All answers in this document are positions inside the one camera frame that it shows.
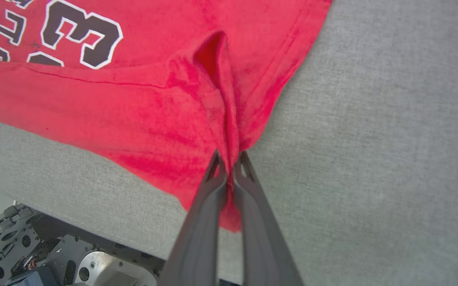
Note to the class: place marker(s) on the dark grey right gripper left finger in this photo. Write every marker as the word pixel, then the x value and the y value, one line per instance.
pixel 201 234

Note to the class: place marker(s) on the black omni wheel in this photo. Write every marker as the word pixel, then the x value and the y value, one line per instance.
pixel 2 234

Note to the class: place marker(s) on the robot wheeled base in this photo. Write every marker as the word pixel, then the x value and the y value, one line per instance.
pixel 74 262

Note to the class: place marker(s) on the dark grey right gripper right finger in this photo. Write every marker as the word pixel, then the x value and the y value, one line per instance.
pixel 262 238

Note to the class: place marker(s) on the red jersey with white stripes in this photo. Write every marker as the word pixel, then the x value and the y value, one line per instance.
pixel 141 111

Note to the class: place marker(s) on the grey fabric sofa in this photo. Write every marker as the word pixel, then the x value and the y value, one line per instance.
pixel 372 159

